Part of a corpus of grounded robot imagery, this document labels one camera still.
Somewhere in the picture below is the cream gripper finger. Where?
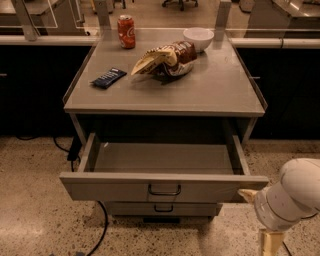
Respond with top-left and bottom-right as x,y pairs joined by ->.
259,229 -> 286,256
238,189 -> 258,204

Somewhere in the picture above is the grey top drawer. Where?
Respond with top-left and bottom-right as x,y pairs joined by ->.
60,133 -> 268,203

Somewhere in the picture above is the grey drawer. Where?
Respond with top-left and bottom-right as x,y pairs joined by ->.
60,133 -> 268,203
105,202 -> 222,217

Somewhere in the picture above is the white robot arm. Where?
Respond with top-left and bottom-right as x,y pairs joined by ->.
238,158 -> 320,256

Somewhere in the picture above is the grey drawer cabinet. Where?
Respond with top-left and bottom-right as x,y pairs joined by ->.
62,27 -> 269,221

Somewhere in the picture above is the grey lower drawer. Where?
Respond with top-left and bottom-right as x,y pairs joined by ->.
105,202 -> 222,217

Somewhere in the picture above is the brown chip bag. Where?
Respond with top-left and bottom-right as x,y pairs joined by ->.
131,41 -> 197,77

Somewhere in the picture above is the white bowl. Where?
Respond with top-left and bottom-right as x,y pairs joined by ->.
183,27 -> 214,52

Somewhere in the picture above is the dark blue snack bar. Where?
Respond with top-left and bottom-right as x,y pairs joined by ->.
92,68 -> 127,89

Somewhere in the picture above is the office chair base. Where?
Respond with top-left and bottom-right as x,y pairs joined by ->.
161,0 -> 198,11

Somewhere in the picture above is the red soda can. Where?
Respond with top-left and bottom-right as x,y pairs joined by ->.
117,15 -> 136,49

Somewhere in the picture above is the black cable right floor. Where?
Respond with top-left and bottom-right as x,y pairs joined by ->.
281,241 -> 294,256

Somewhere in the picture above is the black cable floor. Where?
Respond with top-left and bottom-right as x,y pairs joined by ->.
15,134 -> 110,256
281,241 -> 294,256

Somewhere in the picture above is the black drawer handle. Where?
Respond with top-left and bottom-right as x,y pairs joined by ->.
148,184 -> 181,196

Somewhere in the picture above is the white horizontal rail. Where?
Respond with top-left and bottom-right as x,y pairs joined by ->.
0,35 -> 320,49

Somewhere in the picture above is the black cable left floor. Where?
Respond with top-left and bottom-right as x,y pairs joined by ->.
15,134 -> 110,256

